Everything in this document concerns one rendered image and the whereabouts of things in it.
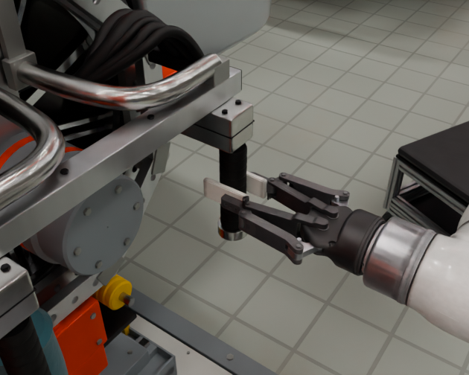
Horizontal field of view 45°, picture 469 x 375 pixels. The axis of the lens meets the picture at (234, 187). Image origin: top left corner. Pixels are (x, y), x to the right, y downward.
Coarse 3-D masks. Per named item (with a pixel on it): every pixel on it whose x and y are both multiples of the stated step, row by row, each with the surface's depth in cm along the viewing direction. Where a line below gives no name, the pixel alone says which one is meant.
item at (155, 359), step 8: (128, 328) 138; (128, 336) 138; (136, 336) 138; (144, 336) 136; (144, 344) 133; (152, 344) 134; (152, 352) 133; (160, 352) 134; (168, 352) 132; (152, 360) 133; (160, 360) 133; (168, 360) 131; (144, 368) 131; (152, 368) 131; (160, 368) 131; (168, 368) 131
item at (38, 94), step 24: (24, 0) 74; (48, 0) 77; (24, 24) 94; (48, 24) 88; (72, 24) 83; (48, 48) 95; (72, 48) 84; (72, 72) 95; (24, 96) 81; (48, 96) 102; (72, 120) 89; (96, 120) 94; (72, 144) 101; (24, 264) 93; (48, 264) 94
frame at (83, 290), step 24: (72, 0) 68; (96, 0) 72; (120, 0) 74; (96, 24) 78; (144, 72) 83; (168, 144) 94; (144, 168) 93; (144, 192) 94; (120, 264) 96; (48, 288) 89; (72, 288) 89; (96, 288) 93; (48, 312) 85
